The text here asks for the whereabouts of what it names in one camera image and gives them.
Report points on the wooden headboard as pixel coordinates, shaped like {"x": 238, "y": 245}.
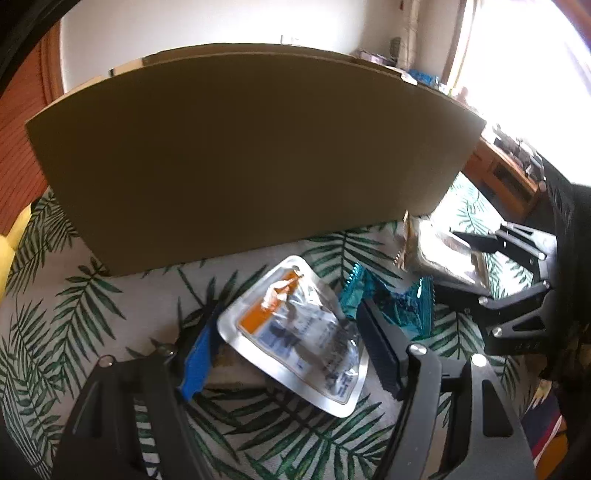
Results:
{"x": 36, "y": 84}

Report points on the brown clear snack bag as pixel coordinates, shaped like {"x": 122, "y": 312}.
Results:
{"x": 428, "y": 250}

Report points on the yellow Pikachu plush toy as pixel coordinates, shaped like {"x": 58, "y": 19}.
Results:
{"x": 9, "y": 244}

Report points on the window with wooden frame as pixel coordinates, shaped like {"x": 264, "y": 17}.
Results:
{"x": 527, "y": 70}

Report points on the patterned curtain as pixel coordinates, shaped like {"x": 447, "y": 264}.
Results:
{"x": 409, "y": 37}

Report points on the silver orange snack pouch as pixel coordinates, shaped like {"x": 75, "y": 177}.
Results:
{"x": 290, "y": 325}

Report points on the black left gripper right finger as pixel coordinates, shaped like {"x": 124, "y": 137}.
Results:
{"x": 485, "y": 438}

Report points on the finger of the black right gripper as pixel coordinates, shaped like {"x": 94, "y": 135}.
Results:
{"x": 518, "y": 324}
{"x": 532, "y": 249}

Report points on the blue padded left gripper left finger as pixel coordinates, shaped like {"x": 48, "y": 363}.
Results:
{"x": 123, "y": 405}

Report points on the teal snack wrapper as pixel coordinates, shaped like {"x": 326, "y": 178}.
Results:
{"x": 412, "y": 310}

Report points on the small beige snack bar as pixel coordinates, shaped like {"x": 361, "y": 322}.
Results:
{"x": 229, "y": 370}

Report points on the wooden cabinet desk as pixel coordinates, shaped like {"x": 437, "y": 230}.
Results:
{"x": 502, "y": 180}

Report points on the brown cardboard box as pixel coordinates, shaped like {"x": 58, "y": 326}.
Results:
{"x": 211, "y": 150}

